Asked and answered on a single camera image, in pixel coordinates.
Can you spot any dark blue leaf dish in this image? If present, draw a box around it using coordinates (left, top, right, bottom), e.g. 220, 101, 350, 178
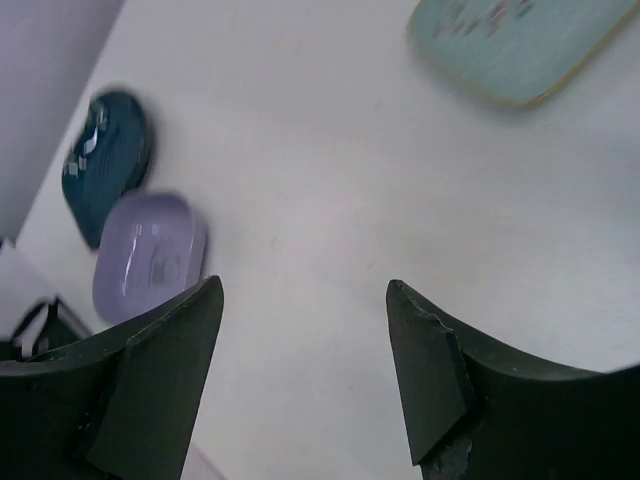
61, 89, 154, 250

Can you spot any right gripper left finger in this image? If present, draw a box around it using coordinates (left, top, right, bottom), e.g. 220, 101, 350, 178
1, 276, 224, 479

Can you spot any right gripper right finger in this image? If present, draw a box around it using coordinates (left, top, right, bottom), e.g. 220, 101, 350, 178
386, 280, 639, 479

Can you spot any purple square panda plate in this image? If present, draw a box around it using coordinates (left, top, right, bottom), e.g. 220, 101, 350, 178
92, 191, 208, 325

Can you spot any teal rectangular plate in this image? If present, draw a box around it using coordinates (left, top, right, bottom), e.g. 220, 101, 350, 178
407, 0, 639, 107

